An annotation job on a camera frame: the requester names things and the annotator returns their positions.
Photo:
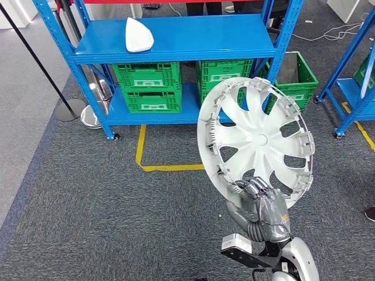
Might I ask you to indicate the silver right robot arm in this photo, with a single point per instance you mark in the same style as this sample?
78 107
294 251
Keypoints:
302 260

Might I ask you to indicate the chrome stanchion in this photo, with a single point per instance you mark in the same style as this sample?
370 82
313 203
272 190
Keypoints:
94 116

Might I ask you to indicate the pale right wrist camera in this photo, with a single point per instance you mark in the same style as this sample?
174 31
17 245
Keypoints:
236 243

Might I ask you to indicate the grey plastic wheel hubcap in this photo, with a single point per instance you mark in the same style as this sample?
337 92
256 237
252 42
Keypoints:
258 141

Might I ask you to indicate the white furniture block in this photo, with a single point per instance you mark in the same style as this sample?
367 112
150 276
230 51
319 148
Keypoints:
14 13
342 9

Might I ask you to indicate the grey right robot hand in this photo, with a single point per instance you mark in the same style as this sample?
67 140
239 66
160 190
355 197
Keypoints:
272 217

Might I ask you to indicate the black stanchion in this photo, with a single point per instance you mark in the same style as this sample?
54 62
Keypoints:
70 110

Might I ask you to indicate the blue metal shelf rack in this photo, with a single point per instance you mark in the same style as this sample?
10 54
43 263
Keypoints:
190 38
348 87

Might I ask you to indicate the white triangular plastic cover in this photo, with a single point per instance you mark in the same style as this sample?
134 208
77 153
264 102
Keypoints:
137 37

